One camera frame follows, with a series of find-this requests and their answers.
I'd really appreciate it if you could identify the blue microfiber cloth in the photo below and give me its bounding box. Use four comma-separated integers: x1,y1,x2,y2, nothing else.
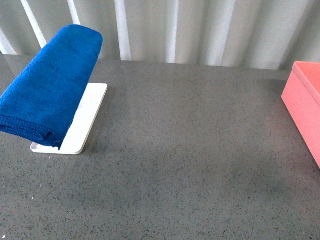
0,24,103,148

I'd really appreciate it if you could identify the white pleated curtain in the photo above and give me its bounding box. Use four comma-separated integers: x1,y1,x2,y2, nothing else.
0,0,320,70

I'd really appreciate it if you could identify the white towel rack base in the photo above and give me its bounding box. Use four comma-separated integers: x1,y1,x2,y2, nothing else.
30,83,108,155

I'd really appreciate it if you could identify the pink plastic bin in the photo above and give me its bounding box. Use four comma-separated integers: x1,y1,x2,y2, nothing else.
281,61,320,165

